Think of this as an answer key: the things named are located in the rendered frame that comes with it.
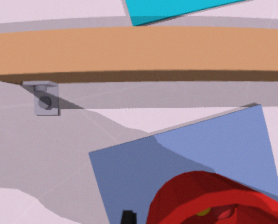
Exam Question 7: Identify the grey metal bracket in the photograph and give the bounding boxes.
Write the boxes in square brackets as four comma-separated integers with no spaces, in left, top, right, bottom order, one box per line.
[23,81,59,115]

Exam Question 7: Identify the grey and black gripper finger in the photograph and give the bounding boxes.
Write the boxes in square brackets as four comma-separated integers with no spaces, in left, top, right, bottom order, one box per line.
[120,210,137,224]

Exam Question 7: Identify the red cup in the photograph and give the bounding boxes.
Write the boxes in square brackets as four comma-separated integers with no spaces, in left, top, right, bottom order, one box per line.
[146,171,278,224]

